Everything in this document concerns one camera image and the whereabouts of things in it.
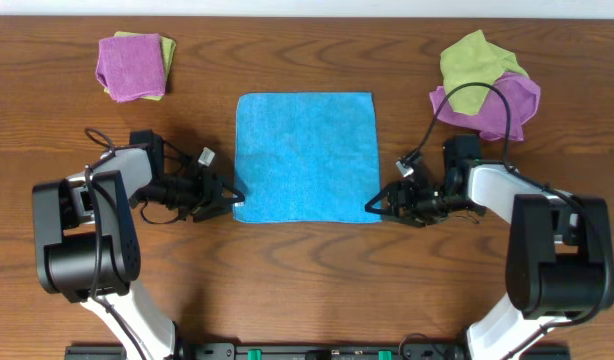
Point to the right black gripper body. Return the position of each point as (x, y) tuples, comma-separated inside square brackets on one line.
[(422, 204)]

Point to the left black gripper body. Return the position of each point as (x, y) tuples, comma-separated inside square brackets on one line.
[(190, 195)]

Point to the blue microfiber cloth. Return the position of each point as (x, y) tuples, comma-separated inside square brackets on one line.
[(306, 157)]

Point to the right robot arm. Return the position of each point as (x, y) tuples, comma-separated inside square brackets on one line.
[(559, 262)]

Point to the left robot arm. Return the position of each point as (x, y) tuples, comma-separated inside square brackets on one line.
[(86, 244)]

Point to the folded purple cloth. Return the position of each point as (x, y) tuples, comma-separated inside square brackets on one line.
[(132, 67)]

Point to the folded green cloth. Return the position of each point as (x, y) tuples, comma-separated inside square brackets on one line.
[(167, 52)]

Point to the crumpled green cloth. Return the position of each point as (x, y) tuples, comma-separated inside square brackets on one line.
[(474, 59)]

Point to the crumpled purple cloth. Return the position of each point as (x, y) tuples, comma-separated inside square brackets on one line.
[(523, 97)]

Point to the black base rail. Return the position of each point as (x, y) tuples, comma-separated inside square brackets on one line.
[(227, 351)]

